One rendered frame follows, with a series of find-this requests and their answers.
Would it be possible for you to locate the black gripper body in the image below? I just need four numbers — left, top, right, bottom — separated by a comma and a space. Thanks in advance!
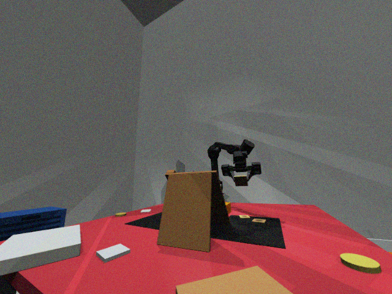
221, 161, 261, 176

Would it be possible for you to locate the white square tile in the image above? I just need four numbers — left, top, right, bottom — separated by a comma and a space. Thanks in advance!
96, 243, 130, 263

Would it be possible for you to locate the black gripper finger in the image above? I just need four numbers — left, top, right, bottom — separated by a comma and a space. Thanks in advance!
247, 165, 255, 182
227, 167, 235, 182

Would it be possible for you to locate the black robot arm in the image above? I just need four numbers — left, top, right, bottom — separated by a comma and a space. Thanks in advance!
208, 139, 255, 177

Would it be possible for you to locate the white flat rectangular board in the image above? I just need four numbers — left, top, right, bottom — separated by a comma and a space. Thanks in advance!
0, 224, 81, 276

